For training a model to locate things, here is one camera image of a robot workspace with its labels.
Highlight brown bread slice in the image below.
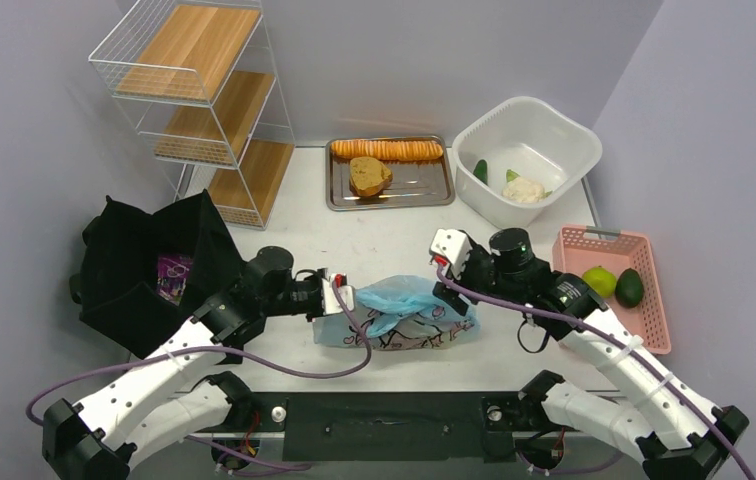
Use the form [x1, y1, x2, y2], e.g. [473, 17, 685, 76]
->
[349, 156, 393, 197]

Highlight white wire wooden shelf rack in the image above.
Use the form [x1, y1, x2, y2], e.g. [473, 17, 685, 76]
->
[88, 1, 295, 230]

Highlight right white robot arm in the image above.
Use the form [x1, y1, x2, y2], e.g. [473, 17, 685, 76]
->
[429, 228, 755, 479]

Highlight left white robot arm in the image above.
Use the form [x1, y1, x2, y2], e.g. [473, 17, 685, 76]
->
[42, 246, 355, 479]

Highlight white plastic basin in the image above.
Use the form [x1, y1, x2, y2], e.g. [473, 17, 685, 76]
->
[450, 96, 603, 228]

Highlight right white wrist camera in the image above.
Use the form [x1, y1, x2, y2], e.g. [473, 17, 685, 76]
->
[429, 229, 472, 279]

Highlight black fabric tote bag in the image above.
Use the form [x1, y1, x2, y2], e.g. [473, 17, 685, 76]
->
[69, 192, 246, 358]

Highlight blue printed plastic bag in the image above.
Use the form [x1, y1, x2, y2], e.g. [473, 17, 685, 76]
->
[313, 275, 480, 351]

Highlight dark green avocado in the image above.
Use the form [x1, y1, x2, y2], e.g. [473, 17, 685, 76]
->
[614, 268, 645, 308]

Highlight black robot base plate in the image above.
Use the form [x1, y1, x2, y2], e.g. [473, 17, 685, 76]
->
[206, 391, 561, 462]

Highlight white cauliflower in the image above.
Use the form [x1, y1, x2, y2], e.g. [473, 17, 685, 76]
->
[501, 176, 550, 204]

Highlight green lime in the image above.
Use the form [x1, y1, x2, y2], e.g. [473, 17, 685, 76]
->
[582, 266, 618, 298]

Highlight purple snack packet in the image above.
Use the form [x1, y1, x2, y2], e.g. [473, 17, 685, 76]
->
[156, 254, 193, 305]

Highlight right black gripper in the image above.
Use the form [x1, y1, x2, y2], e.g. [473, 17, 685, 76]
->
[435, 244, 525, 313]

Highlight row of orange crackers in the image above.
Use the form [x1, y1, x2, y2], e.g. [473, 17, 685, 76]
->
[330, 139, 444, 162]

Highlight steel tray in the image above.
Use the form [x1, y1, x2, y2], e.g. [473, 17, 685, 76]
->
[324, 135, 455, 212]

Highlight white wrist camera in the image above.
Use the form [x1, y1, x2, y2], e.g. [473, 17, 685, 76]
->
[319, 269, 356, 316]
[429, 229, 472, 279]

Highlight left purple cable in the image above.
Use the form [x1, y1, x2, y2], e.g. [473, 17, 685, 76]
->
[25, 281, 374, 476]

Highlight pink plastic basket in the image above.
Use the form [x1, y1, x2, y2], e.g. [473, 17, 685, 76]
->
[552, 225, 672, 355]

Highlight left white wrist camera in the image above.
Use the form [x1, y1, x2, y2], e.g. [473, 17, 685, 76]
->
[319, 269, 356, 316]

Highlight green cucumber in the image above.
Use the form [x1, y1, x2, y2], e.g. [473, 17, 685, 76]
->
[473, 159, 489, 186]

